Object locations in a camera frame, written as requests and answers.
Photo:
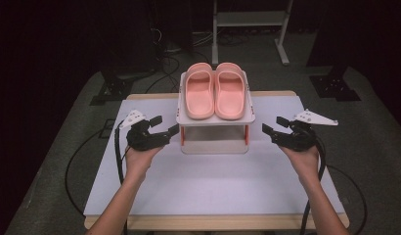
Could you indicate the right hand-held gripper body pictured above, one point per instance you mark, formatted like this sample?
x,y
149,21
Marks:
x,y
298,138

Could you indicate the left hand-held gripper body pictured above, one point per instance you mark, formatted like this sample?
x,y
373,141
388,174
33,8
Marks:
x,y
141,137

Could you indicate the white two-tier shoe rack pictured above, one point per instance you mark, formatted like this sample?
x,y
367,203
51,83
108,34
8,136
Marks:
x,y
214,143

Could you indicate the pink rubber slipper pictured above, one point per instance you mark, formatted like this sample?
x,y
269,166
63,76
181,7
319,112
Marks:
x,y
230,94
199,94

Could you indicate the person's left hand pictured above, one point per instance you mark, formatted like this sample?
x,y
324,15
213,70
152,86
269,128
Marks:
x,y
138,161

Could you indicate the person's right hand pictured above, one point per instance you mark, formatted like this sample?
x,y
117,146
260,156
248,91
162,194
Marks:
x,y
302,163

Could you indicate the black stand base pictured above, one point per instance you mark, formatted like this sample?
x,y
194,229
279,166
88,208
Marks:
x,y
334,86
112,89

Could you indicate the white table mat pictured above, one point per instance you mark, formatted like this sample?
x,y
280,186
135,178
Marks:
x,y
214,182

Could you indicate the wooden table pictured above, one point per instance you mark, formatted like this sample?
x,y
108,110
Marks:
x,y
205,222

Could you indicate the white metal stand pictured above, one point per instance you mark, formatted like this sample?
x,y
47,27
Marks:
x,y
250,18

